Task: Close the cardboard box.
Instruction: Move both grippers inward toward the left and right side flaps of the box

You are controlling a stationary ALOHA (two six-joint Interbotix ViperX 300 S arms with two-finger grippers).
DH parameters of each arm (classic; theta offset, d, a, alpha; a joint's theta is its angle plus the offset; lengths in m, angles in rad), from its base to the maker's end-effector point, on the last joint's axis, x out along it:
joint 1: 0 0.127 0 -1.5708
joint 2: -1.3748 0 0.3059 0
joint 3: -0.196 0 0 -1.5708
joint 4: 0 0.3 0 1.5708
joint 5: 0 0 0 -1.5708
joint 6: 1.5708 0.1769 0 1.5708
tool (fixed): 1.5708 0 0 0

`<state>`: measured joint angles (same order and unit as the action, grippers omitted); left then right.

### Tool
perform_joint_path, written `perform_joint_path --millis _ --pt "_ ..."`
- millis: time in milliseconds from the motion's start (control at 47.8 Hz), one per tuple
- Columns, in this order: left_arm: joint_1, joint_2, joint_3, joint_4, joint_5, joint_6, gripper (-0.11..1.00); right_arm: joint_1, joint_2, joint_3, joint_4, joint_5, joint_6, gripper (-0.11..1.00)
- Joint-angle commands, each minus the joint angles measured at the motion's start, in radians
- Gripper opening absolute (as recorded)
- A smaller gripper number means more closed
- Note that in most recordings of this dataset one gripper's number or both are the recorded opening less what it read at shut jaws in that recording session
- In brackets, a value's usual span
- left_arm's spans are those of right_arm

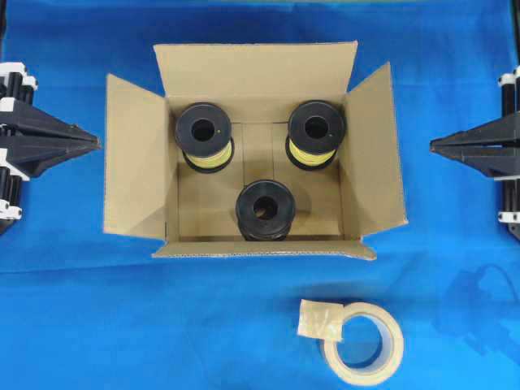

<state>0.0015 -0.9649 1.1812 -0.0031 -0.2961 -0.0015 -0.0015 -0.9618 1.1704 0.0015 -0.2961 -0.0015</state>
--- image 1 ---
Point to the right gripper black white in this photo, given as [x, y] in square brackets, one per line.
[469, 148]

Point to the brown cardboard box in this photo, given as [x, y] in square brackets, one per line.
[150, 191]

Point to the blue table cloth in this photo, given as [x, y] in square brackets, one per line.
[81, 309]

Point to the beige packing tape roll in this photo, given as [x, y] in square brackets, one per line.
[361, 342]

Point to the left yellow wire spool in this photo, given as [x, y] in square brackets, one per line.
[203, 131]

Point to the yellow wire spool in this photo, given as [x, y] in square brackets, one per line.
[203, 131]
[316, 130]

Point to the right yellow wire spool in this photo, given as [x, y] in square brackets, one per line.
[316, 130]

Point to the black wire spool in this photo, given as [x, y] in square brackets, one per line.
[265, 210]

